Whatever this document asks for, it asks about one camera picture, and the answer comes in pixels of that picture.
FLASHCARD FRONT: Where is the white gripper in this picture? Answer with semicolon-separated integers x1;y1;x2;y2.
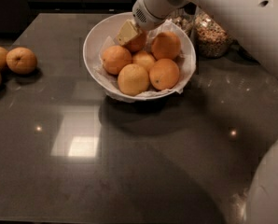
116;0;167;46

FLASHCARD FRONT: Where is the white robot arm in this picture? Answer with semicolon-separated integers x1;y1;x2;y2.
117;0;278;224

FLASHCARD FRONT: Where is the small orange at bowl centre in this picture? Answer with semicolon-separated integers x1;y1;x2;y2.
132;50;156;72

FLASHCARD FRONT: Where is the left glass jar with grains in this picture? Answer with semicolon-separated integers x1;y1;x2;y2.
168;3;196;36

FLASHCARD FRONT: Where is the glass jar with grains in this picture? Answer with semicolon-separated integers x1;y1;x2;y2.
193;10;233;59
168;3;196;36

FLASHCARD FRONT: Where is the white paper liner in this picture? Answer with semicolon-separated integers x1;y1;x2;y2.
91;16;197;104

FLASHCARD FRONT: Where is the middle glass jar with grains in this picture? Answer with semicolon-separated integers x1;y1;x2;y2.
193;10;233;59

